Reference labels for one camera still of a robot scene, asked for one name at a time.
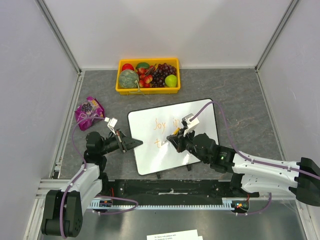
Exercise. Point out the purple snack bag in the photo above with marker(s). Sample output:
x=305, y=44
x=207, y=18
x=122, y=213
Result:
x=88, y=112

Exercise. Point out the yellow plastic fruit tray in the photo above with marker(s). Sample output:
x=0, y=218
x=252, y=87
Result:
x=153, y=62

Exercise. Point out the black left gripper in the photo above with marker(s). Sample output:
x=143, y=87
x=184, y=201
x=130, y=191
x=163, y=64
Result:
x=126, y=143

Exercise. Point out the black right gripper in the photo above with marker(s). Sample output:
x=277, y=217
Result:
x=178, y=141

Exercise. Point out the green pear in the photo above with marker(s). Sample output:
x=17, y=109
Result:
x=171, y=81

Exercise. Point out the dark red grape bunch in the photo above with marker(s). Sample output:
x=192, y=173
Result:
x=160, y=74

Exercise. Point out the red apple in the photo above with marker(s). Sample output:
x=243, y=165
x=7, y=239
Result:
x=127, y=66

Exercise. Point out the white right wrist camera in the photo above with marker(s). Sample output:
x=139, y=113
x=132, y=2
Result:
x=189, y=122

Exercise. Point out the red lychee cluster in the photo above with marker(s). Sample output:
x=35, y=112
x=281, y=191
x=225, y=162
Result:
x=145, y=77

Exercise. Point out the green striped melon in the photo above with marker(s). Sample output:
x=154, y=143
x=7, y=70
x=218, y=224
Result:
x=128, y=79

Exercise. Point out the white paper sheet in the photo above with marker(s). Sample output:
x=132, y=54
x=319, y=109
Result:
x=179, y=235

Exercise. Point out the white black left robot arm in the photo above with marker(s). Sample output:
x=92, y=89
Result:
x=64, y=208

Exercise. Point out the white marker pen orange tip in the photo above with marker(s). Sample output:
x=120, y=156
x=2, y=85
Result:
x=173, y=134

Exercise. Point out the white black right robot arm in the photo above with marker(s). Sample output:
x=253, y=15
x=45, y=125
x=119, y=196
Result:
x=252, y=174

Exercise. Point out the green red mango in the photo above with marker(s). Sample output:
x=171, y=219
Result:
x=143, y=65

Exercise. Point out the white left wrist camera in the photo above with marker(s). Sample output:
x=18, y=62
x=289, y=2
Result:
x=111, y=123

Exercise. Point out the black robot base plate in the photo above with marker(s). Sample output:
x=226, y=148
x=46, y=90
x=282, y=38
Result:
x=169, y=192

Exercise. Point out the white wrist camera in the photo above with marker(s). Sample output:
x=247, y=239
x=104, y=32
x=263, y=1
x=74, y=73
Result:
x=111, y=123
x=189, y=122

